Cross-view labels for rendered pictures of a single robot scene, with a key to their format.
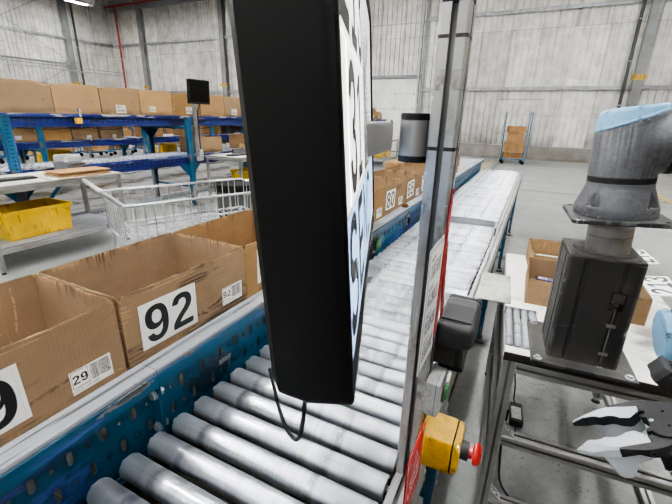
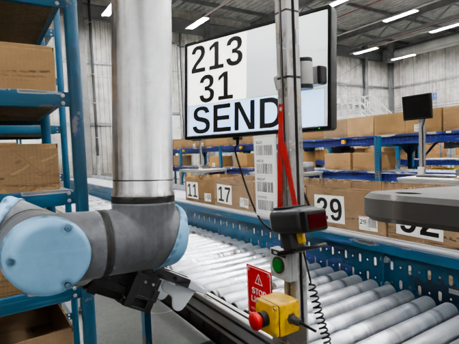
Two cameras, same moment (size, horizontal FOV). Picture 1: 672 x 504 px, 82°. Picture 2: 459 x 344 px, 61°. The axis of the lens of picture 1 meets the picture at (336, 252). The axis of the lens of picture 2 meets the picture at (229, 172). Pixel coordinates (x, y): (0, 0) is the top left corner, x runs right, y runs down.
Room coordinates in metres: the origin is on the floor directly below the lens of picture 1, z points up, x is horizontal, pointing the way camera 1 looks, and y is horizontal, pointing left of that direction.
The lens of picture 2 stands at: (0.92, -0.98, 1.21)
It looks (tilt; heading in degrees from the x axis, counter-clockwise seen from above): 3 degrees down; 121
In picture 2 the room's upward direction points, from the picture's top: 2 degrees counter-clockwise
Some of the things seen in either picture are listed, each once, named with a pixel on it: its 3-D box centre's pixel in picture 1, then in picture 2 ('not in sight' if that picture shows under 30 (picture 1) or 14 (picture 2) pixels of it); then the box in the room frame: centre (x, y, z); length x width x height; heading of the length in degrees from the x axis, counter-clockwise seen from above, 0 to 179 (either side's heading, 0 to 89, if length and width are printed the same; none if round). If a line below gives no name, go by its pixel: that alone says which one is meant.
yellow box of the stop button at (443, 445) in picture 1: (449, 429); (285, 320); (0.59, -0.23, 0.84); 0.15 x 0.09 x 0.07; 154
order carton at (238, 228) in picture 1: (248, 247); not in sight; (1.29, 0.31, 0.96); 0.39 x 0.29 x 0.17; 154
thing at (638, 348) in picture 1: (585, 305); not in sight; (1.35, -0.98, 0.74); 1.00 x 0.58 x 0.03; 157
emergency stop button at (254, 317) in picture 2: (469, 451); (259, 319); (0.54, -0.25, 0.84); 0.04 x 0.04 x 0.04; 64
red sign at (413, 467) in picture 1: (417, 458); (267, 296); (0.51, -0.15, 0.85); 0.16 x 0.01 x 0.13; 154
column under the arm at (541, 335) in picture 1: (587, 301); not in sight; (1.02, -0.74, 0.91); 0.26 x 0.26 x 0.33; 67
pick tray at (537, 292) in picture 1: (580, 287); not in sight; (1.38, -0.96, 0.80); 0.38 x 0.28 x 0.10; 65
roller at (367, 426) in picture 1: (312, 405); (399, 335); (0.78, 0.05, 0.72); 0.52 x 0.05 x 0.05; 64
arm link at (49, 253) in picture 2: not in sight; (50, 248); (0.47, -0.68, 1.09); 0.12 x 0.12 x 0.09; 66
